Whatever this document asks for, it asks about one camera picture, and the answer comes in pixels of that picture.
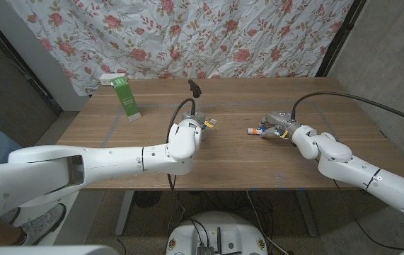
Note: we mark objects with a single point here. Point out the grey table leg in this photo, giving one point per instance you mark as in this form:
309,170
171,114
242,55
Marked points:
307,216

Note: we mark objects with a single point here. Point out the white power strip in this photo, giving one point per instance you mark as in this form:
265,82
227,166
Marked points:
104,78

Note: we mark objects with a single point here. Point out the clear spray bottle black trigger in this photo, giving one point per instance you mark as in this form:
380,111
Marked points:
194,88

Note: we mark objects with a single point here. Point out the black round base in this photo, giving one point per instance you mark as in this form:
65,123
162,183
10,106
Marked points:
147,198

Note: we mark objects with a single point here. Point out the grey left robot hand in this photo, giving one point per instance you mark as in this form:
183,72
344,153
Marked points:
194,115

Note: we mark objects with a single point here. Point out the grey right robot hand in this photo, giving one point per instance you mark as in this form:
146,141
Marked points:
279,124

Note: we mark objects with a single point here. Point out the person bare leg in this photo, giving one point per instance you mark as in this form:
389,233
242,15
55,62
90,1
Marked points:
0,236

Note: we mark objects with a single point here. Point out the floral backdrop cloth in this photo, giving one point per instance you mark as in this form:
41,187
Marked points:
187,35

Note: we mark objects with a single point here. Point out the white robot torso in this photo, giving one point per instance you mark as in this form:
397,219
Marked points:
46,250

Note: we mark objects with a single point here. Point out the white blue glue stick body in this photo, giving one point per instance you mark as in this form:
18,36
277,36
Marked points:
254,131

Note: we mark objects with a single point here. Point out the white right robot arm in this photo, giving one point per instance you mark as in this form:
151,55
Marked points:
336,152

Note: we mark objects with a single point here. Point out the green package box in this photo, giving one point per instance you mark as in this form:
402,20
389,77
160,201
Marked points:
125,99

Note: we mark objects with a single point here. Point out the grey sneaker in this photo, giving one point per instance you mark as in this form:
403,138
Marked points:
10,215
42,223

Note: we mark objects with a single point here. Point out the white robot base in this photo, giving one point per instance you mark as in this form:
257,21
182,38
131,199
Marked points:
223,226

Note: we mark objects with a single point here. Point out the black wall rail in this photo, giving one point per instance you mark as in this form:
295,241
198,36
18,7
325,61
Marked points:
28,75

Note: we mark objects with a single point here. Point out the black backdrop stand pole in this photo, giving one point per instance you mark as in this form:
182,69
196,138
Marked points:
339,35

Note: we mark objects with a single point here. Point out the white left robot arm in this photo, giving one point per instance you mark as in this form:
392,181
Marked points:
99,163

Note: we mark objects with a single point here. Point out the white table leg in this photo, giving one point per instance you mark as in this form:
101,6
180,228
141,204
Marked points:
124,212

